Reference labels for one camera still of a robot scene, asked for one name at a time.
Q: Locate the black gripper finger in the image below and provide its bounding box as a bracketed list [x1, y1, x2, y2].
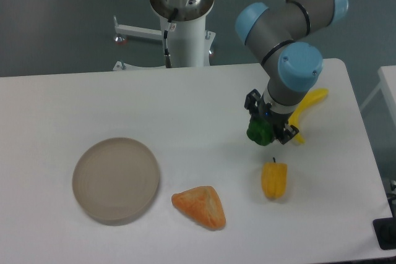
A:
[276, 124, 299, 145]
[244, 89, 261, 119]

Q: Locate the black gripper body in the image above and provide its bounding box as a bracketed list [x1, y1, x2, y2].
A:
[260, 95, 294, 136]

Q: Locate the green bell pepper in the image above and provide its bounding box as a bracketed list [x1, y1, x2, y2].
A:
[246, 118, 273, 146]

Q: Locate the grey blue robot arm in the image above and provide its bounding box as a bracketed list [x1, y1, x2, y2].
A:
[150, 0, 348, 146]

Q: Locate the yellow bell pepper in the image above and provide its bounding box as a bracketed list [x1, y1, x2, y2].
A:
[261, 157, 288, 200]

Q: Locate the yellow banana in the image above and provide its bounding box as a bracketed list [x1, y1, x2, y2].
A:
[288, 88, 329, 145]

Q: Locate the orange triangular bread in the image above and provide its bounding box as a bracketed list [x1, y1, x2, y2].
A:
[171, 186, 226, 230]

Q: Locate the white side table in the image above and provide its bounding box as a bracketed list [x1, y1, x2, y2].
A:
[359, 66, 395, 121]

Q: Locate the black device at table edge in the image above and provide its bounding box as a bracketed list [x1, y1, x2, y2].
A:
[372, 218, 395, 250]

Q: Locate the beige round plate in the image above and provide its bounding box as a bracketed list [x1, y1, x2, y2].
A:
[72, 137, 160, 226]

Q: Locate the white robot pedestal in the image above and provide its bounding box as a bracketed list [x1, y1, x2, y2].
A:
[113, 0, 216, 68]

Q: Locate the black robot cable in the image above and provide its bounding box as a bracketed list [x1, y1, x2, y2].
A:
[162, 7, 179, 69]

